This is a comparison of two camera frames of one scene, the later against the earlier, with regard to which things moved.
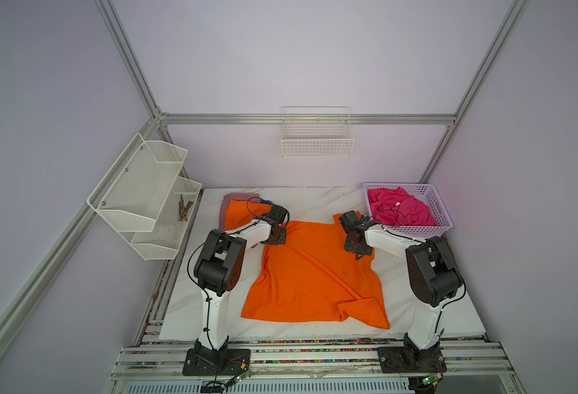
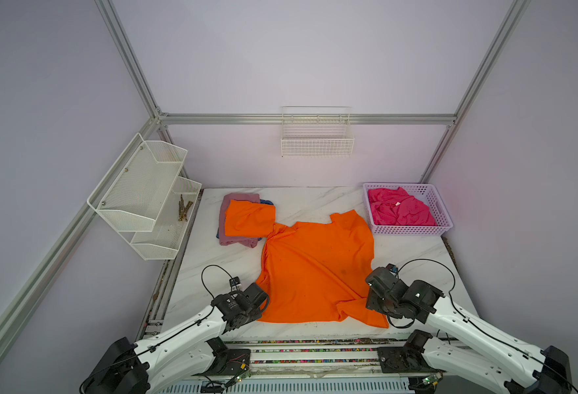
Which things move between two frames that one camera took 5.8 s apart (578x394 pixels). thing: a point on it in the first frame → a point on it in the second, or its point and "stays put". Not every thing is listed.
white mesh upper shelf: x=132 y=195 stays put
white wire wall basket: x=316 y=131 stays put
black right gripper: x=348 y=247 → x=371 y=302
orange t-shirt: x=316 y=276 stays put
